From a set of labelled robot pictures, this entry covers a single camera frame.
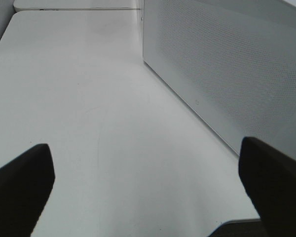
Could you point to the white adjacent table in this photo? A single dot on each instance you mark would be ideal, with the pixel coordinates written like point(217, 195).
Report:
point(21, 5)

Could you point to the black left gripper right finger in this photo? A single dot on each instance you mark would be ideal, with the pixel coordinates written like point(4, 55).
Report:
point(269, 179)

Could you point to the white microwave door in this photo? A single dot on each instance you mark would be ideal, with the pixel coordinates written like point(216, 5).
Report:
point(232, 61)

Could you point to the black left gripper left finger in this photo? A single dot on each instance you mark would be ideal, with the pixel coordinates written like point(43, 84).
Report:
point(26, 183)

